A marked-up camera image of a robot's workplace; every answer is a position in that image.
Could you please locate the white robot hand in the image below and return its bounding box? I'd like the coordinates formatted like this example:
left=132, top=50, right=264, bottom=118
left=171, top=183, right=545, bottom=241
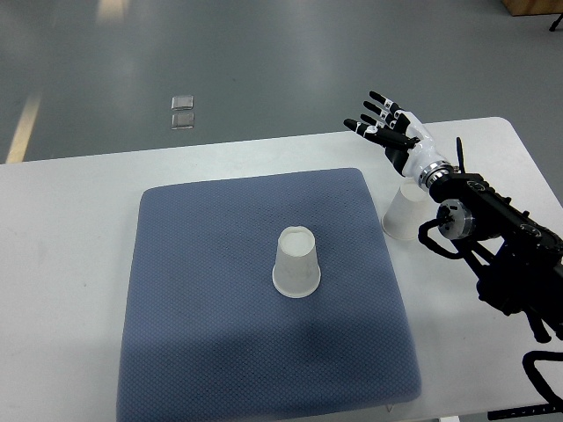
left=343, top=91, right=449, bottom=192

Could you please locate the white paper cup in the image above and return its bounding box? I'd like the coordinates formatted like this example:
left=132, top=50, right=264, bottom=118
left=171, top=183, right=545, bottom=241
left=381, top=178, right=428, bottom=240
left=272, top=226, right=321, bottom=299

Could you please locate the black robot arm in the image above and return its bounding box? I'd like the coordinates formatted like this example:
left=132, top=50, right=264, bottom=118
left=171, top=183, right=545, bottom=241
left=344, top=91, right=562, bottom=344

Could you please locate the wooden box corner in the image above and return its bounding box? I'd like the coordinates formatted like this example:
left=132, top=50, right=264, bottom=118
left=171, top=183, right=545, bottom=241
left=501, top=0, right=563, bottom=17

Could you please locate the black tripod leg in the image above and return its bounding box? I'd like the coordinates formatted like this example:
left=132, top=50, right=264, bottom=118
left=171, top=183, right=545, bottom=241
left=548, top=14, right=563, bottom=32

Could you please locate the lower metal floor plate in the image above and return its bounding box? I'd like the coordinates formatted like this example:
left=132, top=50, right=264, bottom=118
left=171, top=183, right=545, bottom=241
left=172, top=113, right=194, bottom=130

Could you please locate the metal floor plate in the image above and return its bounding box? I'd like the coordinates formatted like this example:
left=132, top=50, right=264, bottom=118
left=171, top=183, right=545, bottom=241
left=172, top=113, right=194, bottom=130
left=171, top=94, right=194, bottom=111

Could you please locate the upper metal floor plate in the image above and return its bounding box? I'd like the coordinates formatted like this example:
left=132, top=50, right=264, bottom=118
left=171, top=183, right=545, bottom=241
left=171, top=94, right=194, bottom=111

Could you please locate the blue grey cushion mat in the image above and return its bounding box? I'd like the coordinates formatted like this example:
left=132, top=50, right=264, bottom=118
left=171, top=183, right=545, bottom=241
left=116, top=168, right=421, bottom=421

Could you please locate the black cable loop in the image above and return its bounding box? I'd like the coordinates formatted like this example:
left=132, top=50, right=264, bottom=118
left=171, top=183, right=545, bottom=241
left=521, top=350, right=563, bottom=408

